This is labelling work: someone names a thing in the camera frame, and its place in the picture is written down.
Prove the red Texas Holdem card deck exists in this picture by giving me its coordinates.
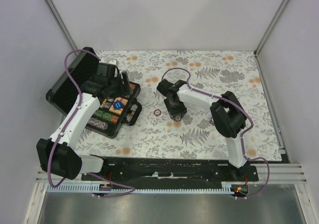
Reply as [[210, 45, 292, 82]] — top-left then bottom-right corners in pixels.
[[109, 97, 128, 115]]

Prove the blue small blind button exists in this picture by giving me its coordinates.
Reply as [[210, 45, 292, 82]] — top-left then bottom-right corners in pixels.
[[113, 101, 124, 110]]

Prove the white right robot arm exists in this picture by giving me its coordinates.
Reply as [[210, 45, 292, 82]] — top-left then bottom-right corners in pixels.
[[157, 84, 247, 181]]

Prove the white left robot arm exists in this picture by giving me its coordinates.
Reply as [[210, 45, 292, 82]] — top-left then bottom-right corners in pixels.
[[36, 72, 132, 187]]

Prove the black poker set case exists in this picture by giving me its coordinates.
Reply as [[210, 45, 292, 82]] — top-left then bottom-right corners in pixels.
[[46, 47, 142, 138]]

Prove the red purple chip row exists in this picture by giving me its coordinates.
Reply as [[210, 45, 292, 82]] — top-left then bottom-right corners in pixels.
[[129, 83, 136, 92]]

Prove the red 5 poker chip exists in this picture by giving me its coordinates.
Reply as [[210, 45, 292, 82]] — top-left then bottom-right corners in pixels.
[[154, 109, 161, 116]]

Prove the floral patterned table mat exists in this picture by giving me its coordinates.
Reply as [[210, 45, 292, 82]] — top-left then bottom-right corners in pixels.
[[76, 50, 282, 161]]

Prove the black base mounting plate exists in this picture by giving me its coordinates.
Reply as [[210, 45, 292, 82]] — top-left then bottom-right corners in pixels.
[[81, 157, 259, 188]]

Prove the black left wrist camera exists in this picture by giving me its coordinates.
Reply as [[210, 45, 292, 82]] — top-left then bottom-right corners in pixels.
[[95, 62, 116, 78]]

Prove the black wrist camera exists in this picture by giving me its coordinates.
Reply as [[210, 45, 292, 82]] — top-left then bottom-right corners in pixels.
[[157, 79, 186, 97], [95, 62, 116, 78]]

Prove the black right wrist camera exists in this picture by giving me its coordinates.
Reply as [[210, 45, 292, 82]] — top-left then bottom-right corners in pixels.
[[157, 79, 186, 97]]

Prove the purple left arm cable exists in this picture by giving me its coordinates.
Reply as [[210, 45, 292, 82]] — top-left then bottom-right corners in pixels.
[[46, 49, 137, 199]]

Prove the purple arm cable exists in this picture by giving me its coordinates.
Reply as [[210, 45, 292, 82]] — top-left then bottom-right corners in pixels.
[[161, 67, 270, 200], [46, 49, 137, 199]]

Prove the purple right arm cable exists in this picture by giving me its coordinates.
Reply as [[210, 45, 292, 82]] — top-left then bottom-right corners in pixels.
[[161, 67, 270, 200]]

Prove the white slotted cable duct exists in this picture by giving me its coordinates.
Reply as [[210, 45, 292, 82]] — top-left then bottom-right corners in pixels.
[[46, 183, 235, 195]]

